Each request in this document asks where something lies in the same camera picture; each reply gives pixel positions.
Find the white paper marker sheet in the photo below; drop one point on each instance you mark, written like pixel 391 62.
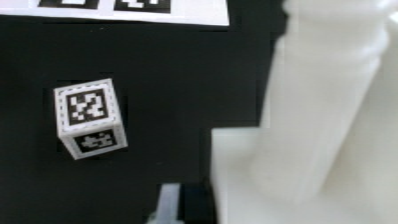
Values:
pixel 200 12

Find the white chair seat part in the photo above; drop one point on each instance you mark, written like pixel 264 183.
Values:
pixel 357 200

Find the white marker cube front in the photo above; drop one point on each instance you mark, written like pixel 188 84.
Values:
pixel 89 121

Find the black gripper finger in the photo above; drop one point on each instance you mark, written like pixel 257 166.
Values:
pixel 195 204

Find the white chair leg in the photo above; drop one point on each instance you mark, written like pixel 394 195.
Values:
pixel 325 63

